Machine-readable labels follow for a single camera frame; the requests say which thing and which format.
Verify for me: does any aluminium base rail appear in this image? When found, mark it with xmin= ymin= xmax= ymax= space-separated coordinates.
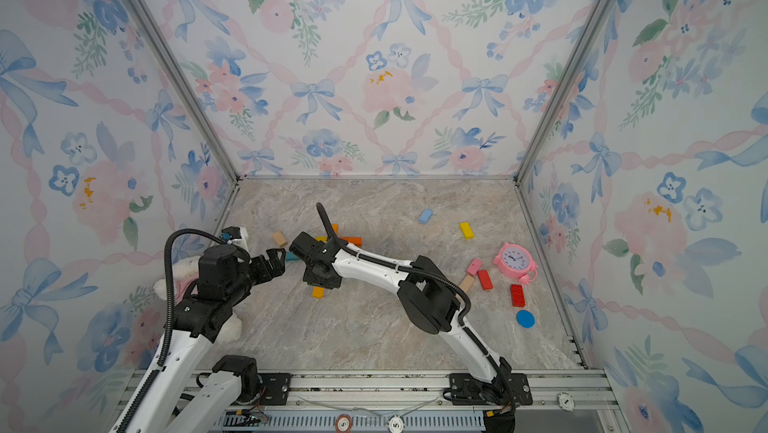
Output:
xmin=110 ymin=368 xmax=629 ymax=432

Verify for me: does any beige short block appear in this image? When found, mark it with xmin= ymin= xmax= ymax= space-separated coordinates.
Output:
xmin=272 ymin=231 xmax=288 ymax=248

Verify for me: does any pink alarm clock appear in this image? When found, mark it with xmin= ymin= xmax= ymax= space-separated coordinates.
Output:
xmin=493 ymin=243 xmax=538 ymax=285

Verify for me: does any small yellow short block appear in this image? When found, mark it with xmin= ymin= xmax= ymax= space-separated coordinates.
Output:
xmin=459 ymin=222 xmax=474 ymax=239

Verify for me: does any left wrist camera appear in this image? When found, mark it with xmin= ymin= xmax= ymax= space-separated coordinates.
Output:
xmin=220 ymin=226 xmax=249 ymax=250

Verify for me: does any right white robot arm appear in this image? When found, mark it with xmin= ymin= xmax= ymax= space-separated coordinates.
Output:
xmin=290 ymin=202 xmax=516 ymax=408

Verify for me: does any beige long block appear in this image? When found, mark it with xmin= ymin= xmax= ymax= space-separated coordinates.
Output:
xmin=459 ymin=275 xmax=476 ymax=293

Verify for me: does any pink short block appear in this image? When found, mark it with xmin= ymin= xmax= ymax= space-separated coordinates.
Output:
xmin=466 ymin=258 xmax=482 ymax=276

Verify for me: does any aluminium corner post left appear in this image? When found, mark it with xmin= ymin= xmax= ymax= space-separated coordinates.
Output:
xmin=123 ymin=0 xmax=239 ymax=184

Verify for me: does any red toy brick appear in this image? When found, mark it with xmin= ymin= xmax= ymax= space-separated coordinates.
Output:
xmin=510 ymin=284 xmax=526 ymax=308

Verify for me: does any light blue short block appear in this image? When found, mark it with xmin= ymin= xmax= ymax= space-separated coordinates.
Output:
xmin=418 ymin=208 xmax=433 ymax=224

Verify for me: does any red-orange long block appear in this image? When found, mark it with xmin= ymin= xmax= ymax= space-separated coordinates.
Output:
xmin=343 ymin=237 xmax=362 ymax=248

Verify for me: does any aluminium corner post right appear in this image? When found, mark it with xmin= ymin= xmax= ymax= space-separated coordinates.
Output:
xmin=514 ymin=0 xmax=616 ymax=189

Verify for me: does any aluminium corner post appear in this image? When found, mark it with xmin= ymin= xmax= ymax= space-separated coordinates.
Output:
xmin=514 ymin=0 xmax=616 ymax=189
xmin=123 ymin=0 xmax=239 ymax=184

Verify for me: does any red long block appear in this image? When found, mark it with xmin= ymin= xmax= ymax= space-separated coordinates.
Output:
xmin=476 ymin=269 xmax=494 ymax=290

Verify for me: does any blue round disc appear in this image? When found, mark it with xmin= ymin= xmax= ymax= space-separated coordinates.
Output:
xmin=516 ymin=310 xmax=536 ymax=329

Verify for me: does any white plush toy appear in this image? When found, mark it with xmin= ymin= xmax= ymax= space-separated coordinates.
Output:
xmin=152 ymin=255 xmax=244 ymax=347

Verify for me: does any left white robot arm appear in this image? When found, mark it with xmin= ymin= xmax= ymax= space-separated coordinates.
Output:
xmin=112 ymin=227 xmax=286 ymax=432

